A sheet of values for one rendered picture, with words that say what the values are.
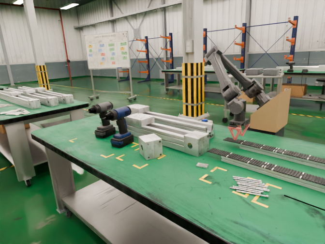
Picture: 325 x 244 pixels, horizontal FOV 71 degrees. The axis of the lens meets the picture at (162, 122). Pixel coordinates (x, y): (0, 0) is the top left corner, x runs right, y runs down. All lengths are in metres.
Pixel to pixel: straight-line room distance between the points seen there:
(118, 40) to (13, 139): 4.83
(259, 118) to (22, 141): 2.20
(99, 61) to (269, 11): 5.82
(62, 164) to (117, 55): 5.27
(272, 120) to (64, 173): 1.56
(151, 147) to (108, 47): 6.11
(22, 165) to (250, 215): 2.35
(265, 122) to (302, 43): 7.34
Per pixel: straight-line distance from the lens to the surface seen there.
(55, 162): 1.95
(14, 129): 2.65
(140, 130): 1.42
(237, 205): 0.85
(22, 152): 2.72
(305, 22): 8.84
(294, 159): 1.21
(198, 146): 1.14
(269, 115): 1.56
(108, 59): 7.12
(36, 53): 11.22
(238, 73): 1.61
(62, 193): 2.07
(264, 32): 9.15
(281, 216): 0.84
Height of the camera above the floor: 1.27
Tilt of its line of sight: 16 degrees down
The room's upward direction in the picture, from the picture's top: 3 degrees counter-clockwise
